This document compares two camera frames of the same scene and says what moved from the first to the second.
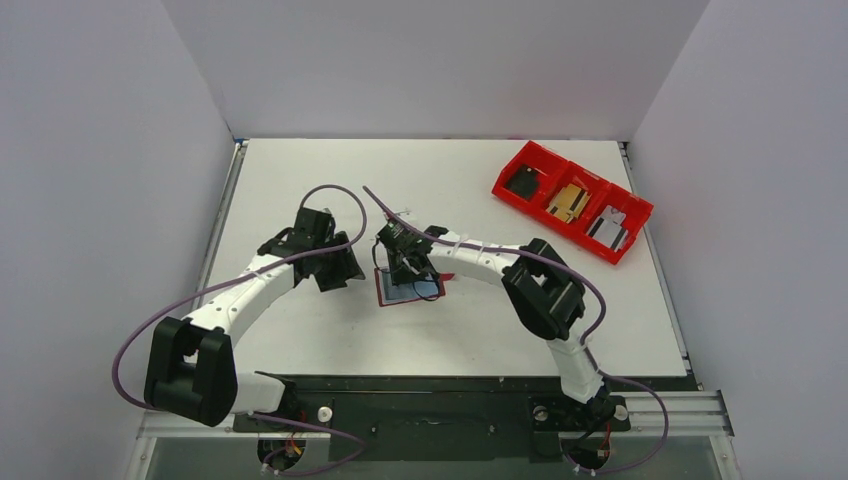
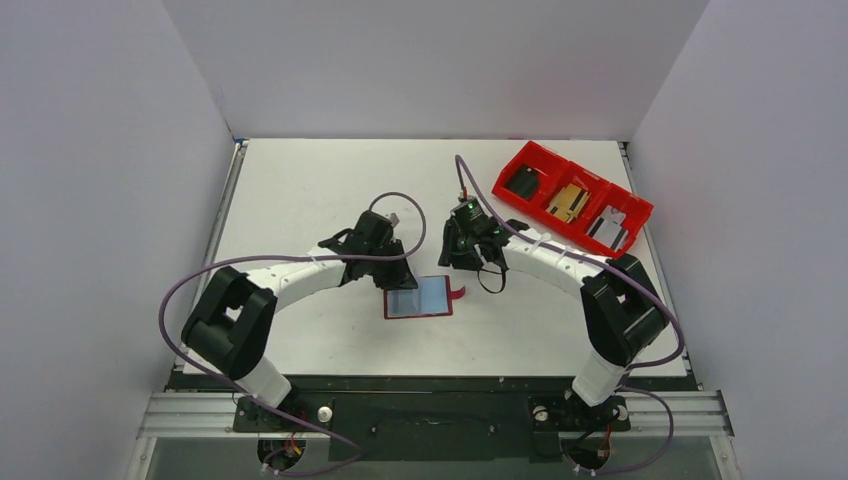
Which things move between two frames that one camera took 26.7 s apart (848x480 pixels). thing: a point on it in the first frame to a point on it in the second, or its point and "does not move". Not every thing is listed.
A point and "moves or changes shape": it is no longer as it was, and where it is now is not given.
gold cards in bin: [569, 202] does not move
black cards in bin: [523, 181] does not move
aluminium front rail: [697, 413] does not move
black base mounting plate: [438, 420] does not move
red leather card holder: [427, 288] moves or changes shape
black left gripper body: [337, 268] to [389, 263]
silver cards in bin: [609, 228] does not move
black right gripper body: [403, 266] to [465, 246]
